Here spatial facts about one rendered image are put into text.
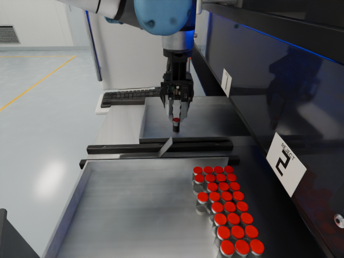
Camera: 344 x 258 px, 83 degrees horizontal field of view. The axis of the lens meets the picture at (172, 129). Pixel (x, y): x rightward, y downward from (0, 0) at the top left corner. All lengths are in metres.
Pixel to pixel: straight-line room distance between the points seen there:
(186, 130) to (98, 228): 0.36
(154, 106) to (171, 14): 0.52
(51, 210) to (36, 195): 0.21
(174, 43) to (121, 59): 0.65
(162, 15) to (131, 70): 0.83
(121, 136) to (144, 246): 0.34
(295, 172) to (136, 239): 0.28
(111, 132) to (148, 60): 0.55
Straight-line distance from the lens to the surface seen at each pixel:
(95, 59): 1.03
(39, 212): 1.72
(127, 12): 0.29
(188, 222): 0.41
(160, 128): 0.63
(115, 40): 1.06
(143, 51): 1.07
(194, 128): 0.64
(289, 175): 0.35
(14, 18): 6.68
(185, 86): 0.48
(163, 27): 0.28
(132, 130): 0.64
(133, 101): 0.78
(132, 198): 0.45
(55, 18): 6.21
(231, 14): 0.64
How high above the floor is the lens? 1.24
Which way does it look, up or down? 35 degrees down
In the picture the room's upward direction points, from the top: straight up
